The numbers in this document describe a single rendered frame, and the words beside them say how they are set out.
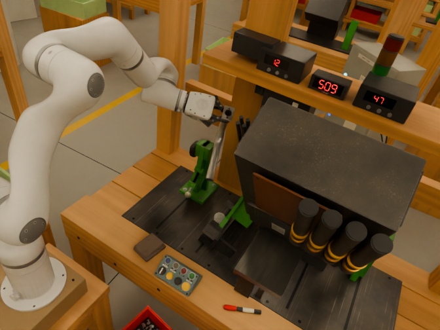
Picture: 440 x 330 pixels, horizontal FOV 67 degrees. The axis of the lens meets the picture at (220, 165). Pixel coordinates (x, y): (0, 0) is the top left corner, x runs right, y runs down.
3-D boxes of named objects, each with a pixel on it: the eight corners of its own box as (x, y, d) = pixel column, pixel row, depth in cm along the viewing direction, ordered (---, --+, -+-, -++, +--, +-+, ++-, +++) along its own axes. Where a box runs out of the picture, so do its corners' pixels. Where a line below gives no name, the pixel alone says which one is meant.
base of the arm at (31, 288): (34, 323, 100) (19, 292, 88) (-14, 294, 104) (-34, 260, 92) (79, 273, 114) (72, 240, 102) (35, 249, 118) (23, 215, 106)
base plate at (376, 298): (382, 383, 106) (385, 380, 105) (121, 218, 141) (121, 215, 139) (400, 283, 135) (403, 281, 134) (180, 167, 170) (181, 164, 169)
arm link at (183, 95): (175, 106, 119) (183, 109, 119) (181, 85, 121) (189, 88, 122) (173, 116, 126) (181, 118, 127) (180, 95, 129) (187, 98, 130)
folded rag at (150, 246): (152, 235, 134) (152, 230, 132) (166, 247, 131) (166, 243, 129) (132, 249, 128) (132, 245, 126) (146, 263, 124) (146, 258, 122)
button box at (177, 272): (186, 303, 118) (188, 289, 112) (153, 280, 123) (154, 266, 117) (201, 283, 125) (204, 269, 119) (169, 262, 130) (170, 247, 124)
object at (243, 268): (279, 302, 98) (281, 297, 96) (232, 274, 103) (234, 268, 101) (319, 220, 125) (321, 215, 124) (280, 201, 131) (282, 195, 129)
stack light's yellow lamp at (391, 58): (390, 69, 104) (397, 55, 101) (374, 63, 105) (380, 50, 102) (392, 64, 107) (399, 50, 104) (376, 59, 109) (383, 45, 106)
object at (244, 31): (268, 65, 114) (273, 44, 109) (230, 51, 119) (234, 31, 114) (276, 59, 119) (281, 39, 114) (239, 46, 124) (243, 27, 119)
